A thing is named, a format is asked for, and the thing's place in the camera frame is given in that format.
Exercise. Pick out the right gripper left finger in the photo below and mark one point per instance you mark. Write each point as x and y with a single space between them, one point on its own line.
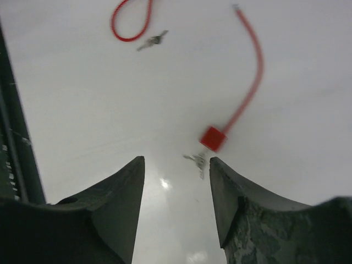
96 225

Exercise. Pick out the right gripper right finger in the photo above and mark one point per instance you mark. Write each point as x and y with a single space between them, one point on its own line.
255 225

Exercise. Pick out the small silver key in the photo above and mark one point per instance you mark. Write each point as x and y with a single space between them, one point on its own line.
154 40

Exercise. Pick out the small red cable padlock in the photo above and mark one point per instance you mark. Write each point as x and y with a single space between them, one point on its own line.
130 20

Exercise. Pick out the keys of table red padlock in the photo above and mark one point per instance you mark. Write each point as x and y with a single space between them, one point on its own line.
200 161

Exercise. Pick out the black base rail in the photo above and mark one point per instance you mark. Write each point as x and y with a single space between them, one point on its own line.
19 173

